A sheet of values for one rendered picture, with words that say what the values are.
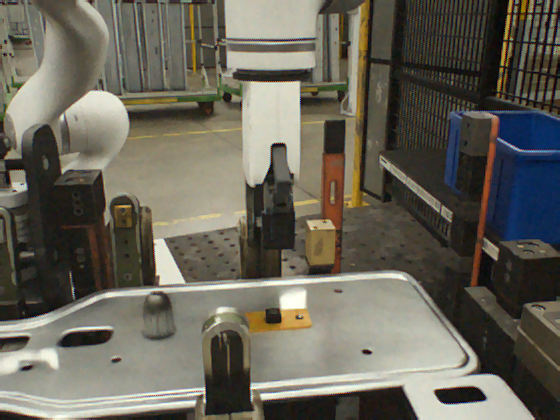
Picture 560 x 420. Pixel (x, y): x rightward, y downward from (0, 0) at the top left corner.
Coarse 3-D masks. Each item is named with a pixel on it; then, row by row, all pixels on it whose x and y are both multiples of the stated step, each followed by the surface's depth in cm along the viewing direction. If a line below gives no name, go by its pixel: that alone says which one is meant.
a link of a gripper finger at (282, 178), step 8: (272, 144) 49; (280, 144) 49; (272, 152) 48; (280, 152) 48; (272, 160) 49; (280, 160) 47; (280, 168) 47; (280, 176) 46; (288, 176) 46; (280, 184) 46; (288, 184) 46; (280, 192) 47; (288, 192) 47; (280, 200) 48
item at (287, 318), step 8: (256, 312) 62; (264, 312) 62; (280, 312) 60; (288, 312) 62; (296, 312) 62; (304, 312) 62; (248, 320) 60; (256, 320) 60; (264, 320) 60; (272, 320) 59; (280, 320) 59; (288, 320) 60; (296, 320) 60; (304, 320) 60; (256, 328) 58; (264, 328) 58; (272, 328) 58; (280, 328) 59; (288, 328) 59; (296, 328) 59
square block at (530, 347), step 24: (528, 312) 52; (552, 312) 51; (528, 336) 52; (552, 336) 48; (528, 360) 52; (552, 360) 48; (528, 384) 53; (552, 384) 48; (528, 408) 53; (552, 408) 49
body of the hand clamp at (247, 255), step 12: (240, 240) 71; (240, 252) 72; (252, 252) 71; (264, 252) 72; (276, 252) 72; (240, 264) 73; (252, 264) 72; (264, 264) 72; (276, 264) 73; (240, 276) 74; (252, 276) 73; (264, 276) 73; (276, 276) 73
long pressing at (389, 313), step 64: (64, 320) 61; (128, 320) 61; (192, 320) 61; (320, 320) 61; (384, 320) 61; (448, 320) 61; (0, 384) 50; (64, 384) 50; (128, 384) 50; (192, 384) 50; (256, 384) 50; (320, 384) 51; (384, 384) 51
